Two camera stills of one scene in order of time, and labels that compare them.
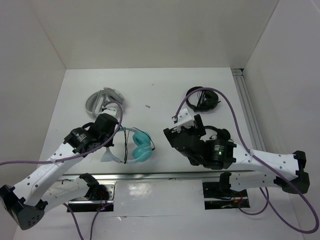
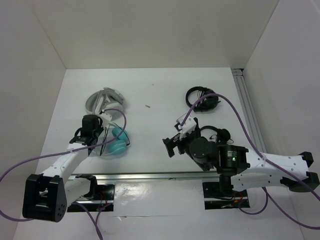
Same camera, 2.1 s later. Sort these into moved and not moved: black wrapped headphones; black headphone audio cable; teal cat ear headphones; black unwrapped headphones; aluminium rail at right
Moved: teal cat ear headphones; black headphone audio cable
Not moved: black wrapped headphones; black unwrapped headphones; aluminium rail at right
